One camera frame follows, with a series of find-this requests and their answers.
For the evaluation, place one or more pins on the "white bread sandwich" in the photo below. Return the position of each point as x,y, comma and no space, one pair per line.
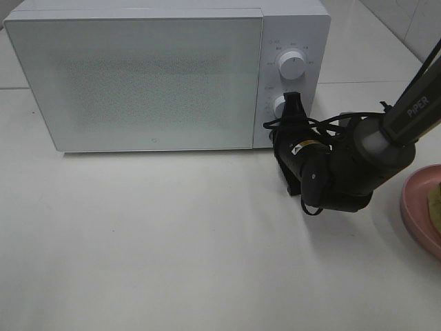
434,205

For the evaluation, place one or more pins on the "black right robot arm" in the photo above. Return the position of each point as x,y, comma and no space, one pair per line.
337,163

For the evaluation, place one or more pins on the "white microwave oven body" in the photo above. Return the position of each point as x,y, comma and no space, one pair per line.
286,25

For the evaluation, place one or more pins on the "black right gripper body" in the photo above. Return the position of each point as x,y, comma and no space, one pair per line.
294,143

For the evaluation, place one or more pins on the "white microwave door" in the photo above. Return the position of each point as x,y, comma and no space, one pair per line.
138,85

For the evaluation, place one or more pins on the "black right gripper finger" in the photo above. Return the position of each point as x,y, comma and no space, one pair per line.
293,107

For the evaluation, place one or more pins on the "pink round plate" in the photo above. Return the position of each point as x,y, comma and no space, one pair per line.
415,211

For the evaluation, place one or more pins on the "upper white power knob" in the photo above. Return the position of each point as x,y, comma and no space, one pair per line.
291,64

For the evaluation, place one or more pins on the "lower white timer knob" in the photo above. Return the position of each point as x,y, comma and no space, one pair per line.
278,106

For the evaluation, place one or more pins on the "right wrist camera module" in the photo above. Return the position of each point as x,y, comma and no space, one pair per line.
348,120

